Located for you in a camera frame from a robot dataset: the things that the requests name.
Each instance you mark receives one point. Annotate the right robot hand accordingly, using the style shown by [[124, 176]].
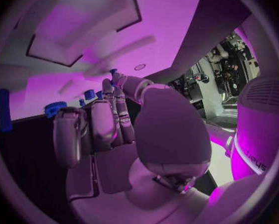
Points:
[[167, 127]]

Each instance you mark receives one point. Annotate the white task board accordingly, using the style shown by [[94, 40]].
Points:
[[153, 22]]

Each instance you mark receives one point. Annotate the blue plug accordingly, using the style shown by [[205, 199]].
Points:
[[90, 94], [99, 95]]

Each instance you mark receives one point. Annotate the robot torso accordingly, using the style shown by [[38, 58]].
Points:
[[261, 130]]

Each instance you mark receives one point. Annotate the long blue cylinder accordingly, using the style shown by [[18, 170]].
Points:
[[5, 112]]

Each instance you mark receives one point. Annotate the white machine cabinet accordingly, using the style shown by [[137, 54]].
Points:
[[209, 89]]

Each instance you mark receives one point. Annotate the small blue peg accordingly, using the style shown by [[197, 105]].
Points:
[[81, 103]]

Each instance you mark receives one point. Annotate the blue gear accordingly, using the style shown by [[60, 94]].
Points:
[[54, 107]]

